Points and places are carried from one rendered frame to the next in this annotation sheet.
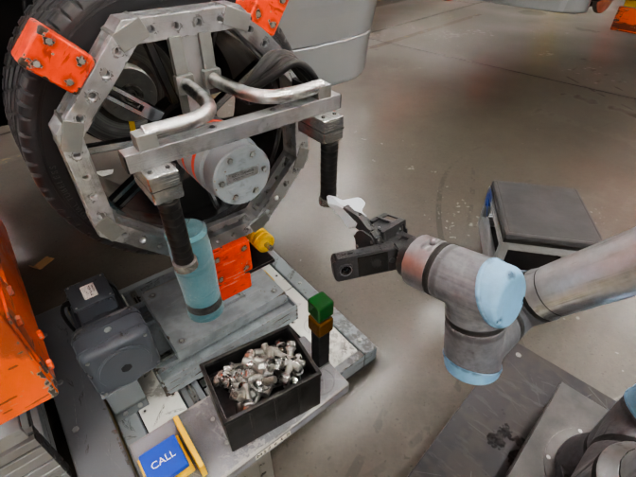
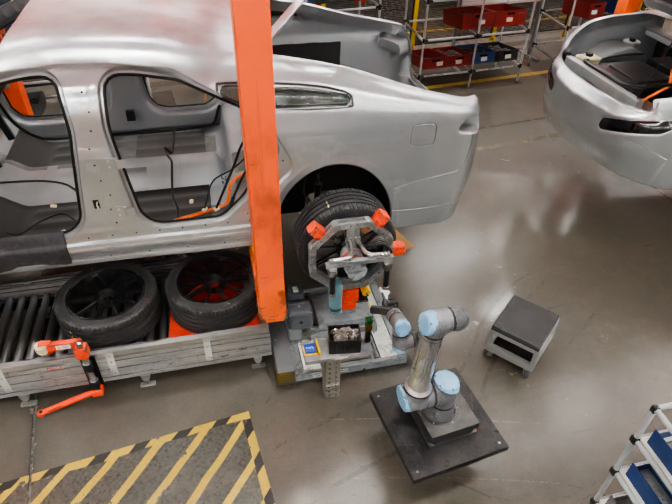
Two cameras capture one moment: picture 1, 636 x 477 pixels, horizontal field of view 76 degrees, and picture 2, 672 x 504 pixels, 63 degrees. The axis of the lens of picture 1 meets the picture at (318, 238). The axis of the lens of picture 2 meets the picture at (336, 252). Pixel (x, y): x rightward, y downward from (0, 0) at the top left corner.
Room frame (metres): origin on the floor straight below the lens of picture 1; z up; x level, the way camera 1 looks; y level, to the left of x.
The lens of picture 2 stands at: (-1.68, -0.77, 3.08)
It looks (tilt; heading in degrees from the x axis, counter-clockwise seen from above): 39 degrees down; 24
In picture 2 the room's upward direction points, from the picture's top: 2 degrees clockwise
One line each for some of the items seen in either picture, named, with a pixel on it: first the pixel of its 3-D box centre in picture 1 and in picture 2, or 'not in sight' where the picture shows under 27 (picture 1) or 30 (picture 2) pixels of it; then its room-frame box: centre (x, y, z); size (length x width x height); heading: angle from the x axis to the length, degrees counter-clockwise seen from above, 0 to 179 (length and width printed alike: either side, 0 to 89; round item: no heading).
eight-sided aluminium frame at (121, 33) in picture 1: (203, 145); (350, 254); (0.85, 0.26, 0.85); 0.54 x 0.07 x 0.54; 128
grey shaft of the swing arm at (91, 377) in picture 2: not in sight; (89, 368); (-0.30, 1.52, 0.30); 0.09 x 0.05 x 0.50; 128
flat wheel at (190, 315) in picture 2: not in sight; (215, 290); (0.57, 1.17, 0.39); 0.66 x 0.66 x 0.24
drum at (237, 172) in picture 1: (219, 156); (353, 261); (0.79, 0.21, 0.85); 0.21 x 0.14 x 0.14; 38
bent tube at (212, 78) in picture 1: (263, 65); (372, 242); (0.81, 0.10, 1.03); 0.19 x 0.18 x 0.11; 38
